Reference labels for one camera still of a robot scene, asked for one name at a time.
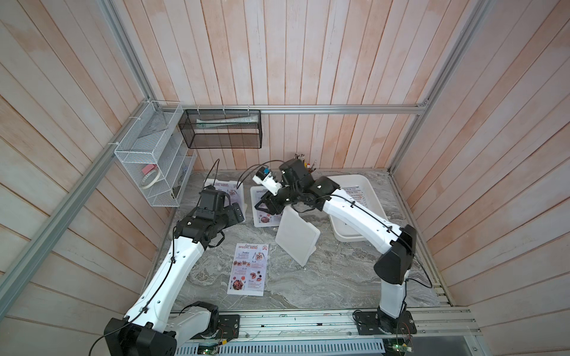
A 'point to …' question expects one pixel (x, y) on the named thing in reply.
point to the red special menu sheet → (249, 268)
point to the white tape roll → (150, 178)
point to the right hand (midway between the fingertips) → (259, 202)
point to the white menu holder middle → (261, 217)
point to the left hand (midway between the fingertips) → (231, 217)
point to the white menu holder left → (234, 189)
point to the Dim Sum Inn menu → (355, 191)
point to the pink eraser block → (148, 168)
